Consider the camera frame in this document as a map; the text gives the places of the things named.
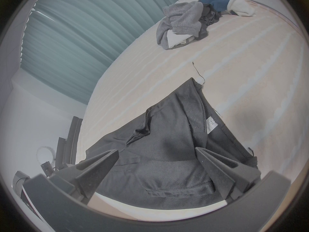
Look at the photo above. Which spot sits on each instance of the black garment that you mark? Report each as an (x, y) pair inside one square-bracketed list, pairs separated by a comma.
[(164, 141)]

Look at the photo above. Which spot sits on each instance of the bed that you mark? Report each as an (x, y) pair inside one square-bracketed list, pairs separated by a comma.
[(241, 69)]

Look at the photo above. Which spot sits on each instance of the pile of clothes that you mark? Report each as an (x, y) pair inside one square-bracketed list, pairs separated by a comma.
[(185, 18)]

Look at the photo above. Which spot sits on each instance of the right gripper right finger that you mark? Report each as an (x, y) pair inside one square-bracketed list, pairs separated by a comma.
[(224, 173)]

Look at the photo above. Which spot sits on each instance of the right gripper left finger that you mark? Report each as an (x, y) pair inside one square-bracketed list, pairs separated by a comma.
[(96, 170)]

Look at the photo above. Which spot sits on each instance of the blue-green curtain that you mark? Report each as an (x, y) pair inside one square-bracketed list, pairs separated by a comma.
[(84, 32)]

